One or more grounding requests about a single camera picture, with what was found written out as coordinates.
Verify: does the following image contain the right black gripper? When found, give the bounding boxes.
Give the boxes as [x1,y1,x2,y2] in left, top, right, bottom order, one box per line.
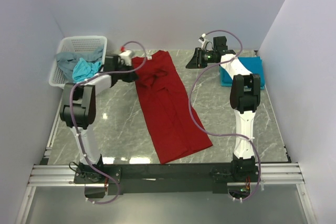
[185,48,215,69]

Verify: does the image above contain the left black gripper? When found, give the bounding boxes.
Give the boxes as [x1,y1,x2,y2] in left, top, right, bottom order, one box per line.
[115,61,140,83]

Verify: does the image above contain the red t shirt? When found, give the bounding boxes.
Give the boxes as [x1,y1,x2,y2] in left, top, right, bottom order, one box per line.
[135,50,213,164]

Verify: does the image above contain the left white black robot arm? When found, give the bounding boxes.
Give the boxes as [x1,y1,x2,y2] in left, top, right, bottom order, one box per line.
[60,50,138,183]

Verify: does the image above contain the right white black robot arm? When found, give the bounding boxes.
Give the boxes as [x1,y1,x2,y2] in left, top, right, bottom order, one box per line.
[186,34,261,182]

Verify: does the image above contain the folded teal t shirt stack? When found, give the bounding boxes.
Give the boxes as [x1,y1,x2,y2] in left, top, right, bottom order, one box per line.
[219,57,265,90]

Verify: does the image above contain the light blue t shirt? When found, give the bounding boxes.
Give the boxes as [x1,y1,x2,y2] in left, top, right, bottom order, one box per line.
[72,58,102,83]

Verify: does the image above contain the white plastic laundry basket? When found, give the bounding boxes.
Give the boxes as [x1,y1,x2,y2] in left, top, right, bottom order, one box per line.
[49,36,107,88]

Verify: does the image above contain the grey blue t shirt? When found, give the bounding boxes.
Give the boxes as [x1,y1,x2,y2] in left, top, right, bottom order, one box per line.
[56,45,104,82]

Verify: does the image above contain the black base crossbar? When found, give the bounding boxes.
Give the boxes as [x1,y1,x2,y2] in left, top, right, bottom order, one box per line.
[73,162,259,195]

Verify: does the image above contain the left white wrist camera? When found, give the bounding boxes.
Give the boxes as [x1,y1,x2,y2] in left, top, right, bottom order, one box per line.
[119,46,134,66]

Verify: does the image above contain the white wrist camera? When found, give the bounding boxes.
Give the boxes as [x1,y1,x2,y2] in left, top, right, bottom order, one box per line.
[198,33,209,50]
[119,46,134,66]

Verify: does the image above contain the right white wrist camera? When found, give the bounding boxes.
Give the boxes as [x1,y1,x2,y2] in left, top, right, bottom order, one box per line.
[198,33,209,50]

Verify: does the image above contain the aluminium rail frame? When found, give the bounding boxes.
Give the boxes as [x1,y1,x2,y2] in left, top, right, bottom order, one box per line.
[18,83,317,223]

